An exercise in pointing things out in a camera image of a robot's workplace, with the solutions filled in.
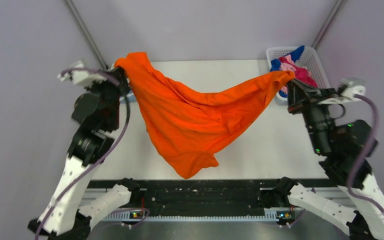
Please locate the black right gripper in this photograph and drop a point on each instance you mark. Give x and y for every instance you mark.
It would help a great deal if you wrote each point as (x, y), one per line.
(301, 96)

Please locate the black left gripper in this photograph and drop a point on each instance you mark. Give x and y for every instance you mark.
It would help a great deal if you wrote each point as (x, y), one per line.
(119, 74)

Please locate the orange t shirt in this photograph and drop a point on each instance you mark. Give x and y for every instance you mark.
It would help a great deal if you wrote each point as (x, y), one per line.
(187, 127)

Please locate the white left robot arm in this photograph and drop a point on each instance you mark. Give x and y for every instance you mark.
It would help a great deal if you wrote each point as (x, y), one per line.
(97, 113)

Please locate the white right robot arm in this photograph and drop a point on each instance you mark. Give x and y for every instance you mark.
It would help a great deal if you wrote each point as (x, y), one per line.
(345, 149)

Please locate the magenta t shirt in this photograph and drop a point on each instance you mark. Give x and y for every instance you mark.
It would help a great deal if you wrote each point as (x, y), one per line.
(304, 76)

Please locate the light pink t shirt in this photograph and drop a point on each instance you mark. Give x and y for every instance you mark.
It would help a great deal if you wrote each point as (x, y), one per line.
(286, 64)

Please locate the white plastic laundry basket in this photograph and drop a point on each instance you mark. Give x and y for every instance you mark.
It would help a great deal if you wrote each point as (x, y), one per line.
(309, 59)

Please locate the blue t shirt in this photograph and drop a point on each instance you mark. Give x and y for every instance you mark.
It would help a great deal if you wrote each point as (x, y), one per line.
(295, 55)

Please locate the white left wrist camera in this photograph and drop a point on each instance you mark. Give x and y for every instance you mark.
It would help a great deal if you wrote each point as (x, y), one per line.
(80, 75)

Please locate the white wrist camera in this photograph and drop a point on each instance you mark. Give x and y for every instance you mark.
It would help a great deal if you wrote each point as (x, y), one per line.
(347, 91)
(80, 75)

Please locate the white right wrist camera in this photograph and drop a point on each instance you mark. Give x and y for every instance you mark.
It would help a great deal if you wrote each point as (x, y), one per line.
(347, 91)

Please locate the left corner aluminium post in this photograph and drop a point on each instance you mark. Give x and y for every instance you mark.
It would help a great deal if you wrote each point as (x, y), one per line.
(84, 31)

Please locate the corner aluminium post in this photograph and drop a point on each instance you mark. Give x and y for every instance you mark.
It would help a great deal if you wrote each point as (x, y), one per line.
(339, 4)
(84, 31)

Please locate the right corner aluminium post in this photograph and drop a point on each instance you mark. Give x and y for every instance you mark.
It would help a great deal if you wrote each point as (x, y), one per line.
(339, 4)

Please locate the aluminium frame rail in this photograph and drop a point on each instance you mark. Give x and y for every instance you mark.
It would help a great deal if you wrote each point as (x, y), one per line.
(208, 217)

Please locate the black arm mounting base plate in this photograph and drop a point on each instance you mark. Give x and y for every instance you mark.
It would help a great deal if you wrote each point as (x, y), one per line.
(208, 198)

